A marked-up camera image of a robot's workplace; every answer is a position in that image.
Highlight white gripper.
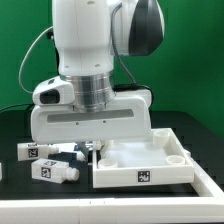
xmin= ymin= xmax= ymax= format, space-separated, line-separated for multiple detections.
xmin=31 ymin=90 xmax=152 ymax=163

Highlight white square tabletop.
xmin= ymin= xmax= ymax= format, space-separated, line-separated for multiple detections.
xmin=92 ymin=128 xmax=194 ymax=188

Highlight paper marker sheet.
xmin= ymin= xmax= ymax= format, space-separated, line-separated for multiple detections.
xmin=57 ymin=143 xmax=93 ymax=153

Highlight white block left edge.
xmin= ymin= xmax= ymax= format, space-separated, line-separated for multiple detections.
xmin=0 ymin=163 xmax=3 ymax=182

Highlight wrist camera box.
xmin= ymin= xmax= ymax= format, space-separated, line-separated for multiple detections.
xmin=32 ymin=76 xmax=75 ymax=106

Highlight black base cables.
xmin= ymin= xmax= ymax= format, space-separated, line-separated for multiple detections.
xmin=0 ymin=102 xmax=35 ymax=114

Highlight white fence frame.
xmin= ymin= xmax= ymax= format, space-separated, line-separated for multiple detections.
xmin=0 ymin=149 xmax=224 ymax=224

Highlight grey camera cable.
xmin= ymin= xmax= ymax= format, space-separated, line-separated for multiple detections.
xmin=18 ymin=25 xmax=54 ymax=94

